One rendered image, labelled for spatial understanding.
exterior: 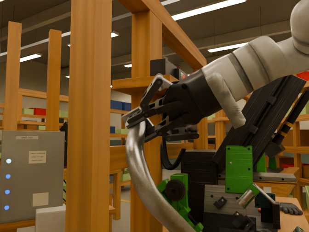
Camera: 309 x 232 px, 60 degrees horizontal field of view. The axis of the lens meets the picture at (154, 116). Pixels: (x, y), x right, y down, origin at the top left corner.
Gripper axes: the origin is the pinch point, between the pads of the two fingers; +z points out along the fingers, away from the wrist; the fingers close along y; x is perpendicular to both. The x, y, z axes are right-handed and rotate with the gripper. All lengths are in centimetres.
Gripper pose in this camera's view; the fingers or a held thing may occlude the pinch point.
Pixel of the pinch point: (141, 127)
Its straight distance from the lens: 47.7
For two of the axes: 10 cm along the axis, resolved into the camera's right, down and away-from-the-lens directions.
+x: -0.4, 4.8, -8.8
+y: -5.5, -7.4, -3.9
